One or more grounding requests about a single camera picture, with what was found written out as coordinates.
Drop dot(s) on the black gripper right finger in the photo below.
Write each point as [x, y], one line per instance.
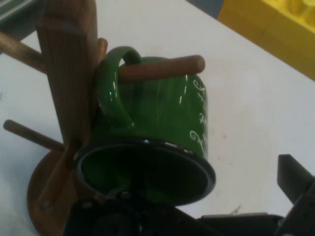
[302, 196]

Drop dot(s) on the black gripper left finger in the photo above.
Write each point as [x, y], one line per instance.
[118, 218]

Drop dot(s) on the green mug with white script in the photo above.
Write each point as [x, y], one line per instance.
[160, 105]

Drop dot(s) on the brown wooden mug tree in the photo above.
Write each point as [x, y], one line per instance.
[66, 86]

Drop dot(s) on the yellow giant toy brick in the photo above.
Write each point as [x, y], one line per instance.
[270, 32]

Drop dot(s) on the grey giant toy brick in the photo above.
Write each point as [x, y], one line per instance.
[206, 6]

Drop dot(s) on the horizontal aluminium rail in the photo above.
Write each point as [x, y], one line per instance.
[14, 12]

